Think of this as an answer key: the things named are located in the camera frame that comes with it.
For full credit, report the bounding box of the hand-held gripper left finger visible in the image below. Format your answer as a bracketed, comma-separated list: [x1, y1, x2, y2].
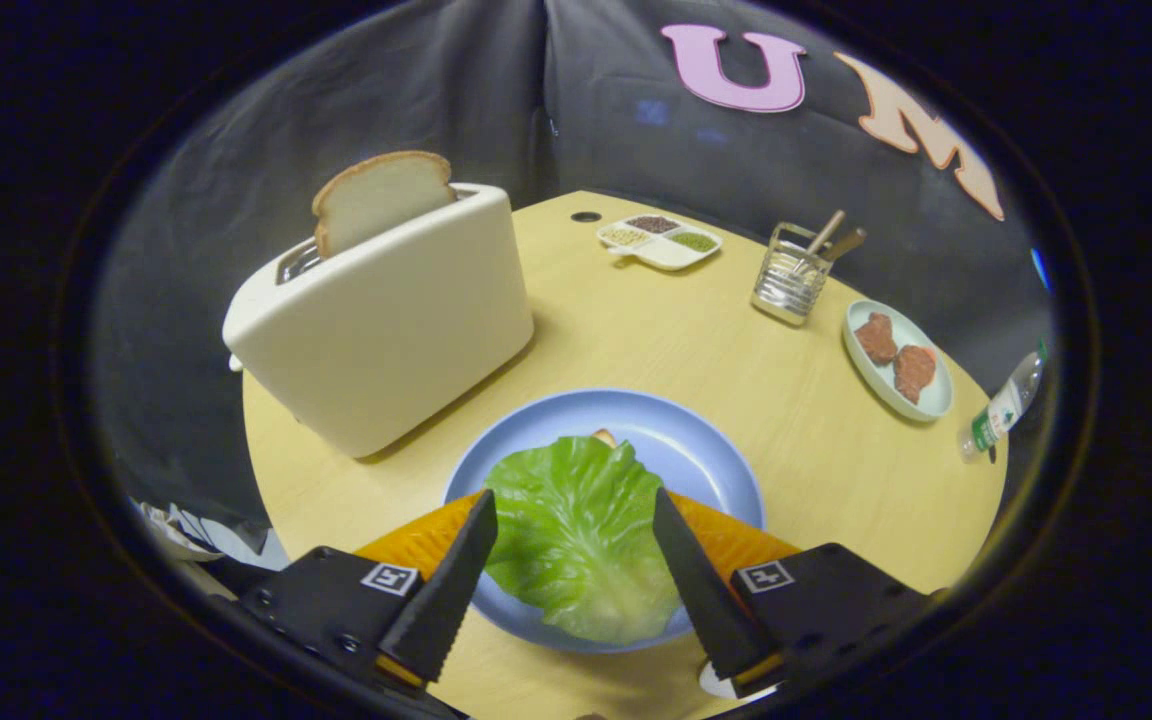
[236, 489, 499, 693]

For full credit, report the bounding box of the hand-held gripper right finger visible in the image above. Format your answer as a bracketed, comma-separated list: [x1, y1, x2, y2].
[652, 487, 939, 701]

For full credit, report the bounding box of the green lettuce leaf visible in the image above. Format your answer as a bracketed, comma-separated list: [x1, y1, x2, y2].
[482, 434, 683, 646]

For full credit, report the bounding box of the plain white bread slice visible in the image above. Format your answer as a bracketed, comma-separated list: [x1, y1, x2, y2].
[311, 150, 459, 262]

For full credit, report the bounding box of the white square plate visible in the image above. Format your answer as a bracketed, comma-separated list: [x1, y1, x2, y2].
[697, 659, 739, 700]

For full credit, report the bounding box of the blue plate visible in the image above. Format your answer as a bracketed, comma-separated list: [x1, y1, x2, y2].
[442, 388, 767, 656]

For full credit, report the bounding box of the white patterned cloth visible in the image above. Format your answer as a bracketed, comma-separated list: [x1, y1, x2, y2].
[129, 497, 289, 573]

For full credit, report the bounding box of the white toaster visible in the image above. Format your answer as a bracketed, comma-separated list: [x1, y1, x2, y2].
[221, 183, 536, 461]

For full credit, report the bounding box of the pale green plate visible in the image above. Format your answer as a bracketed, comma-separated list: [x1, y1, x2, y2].
[841, 299, 956, 424]

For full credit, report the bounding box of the brown meat patty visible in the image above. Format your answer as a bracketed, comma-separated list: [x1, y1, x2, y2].
[853, 311, 900, 367]
[892, 344, 939, 405]

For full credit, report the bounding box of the white divided condiment dish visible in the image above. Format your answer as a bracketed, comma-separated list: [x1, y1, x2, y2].
[595, 213, 725, 273]

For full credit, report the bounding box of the clear water bottle green label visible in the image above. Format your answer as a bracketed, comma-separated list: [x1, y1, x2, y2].
[956, 340, 1050, 464]

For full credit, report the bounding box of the wooden stick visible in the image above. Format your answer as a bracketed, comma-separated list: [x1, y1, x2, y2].
[804, 208, 848, 259]
[820, 227, 869, 265]

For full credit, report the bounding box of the black backdrop cloth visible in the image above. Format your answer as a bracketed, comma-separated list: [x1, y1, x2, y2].
[86, 0, 1059, 566]

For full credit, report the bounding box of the metal wire utensil holder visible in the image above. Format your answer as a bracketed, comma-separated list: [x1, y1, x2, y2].
[750, 221, 835, 328]

